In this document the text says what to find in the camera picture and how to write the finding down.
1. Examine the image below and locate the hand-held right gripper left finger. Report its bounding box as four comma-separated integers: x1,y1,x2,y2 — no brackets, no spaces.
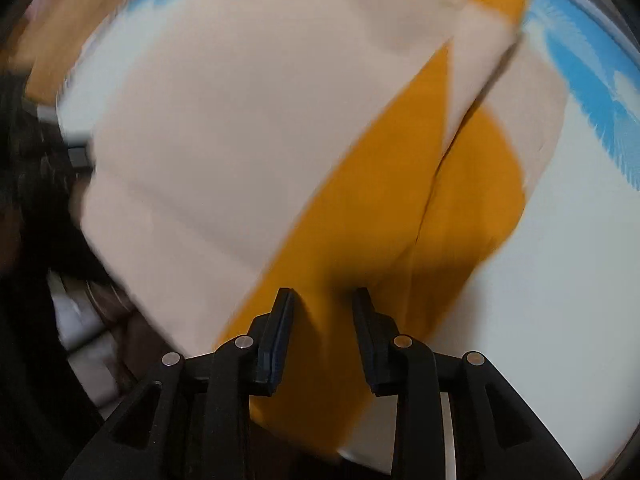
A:
62,287,296,480

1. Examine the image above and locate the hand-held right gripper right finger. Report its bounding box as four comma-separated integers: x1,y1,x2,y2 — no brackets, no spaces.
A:
351,287,583,480

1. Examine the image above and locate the beige and orange garment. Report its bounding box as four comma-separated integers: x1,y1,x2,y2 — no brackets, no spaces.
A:
57,0,568,467

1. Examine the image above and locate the blue and white bedsheet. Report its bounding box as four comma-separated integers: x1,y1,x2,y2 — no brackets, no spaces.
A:
55,0,640,477

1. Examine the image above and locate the dark cloth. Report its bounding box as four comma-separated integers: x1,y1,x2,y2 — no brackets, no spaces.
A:
0,72,118,291

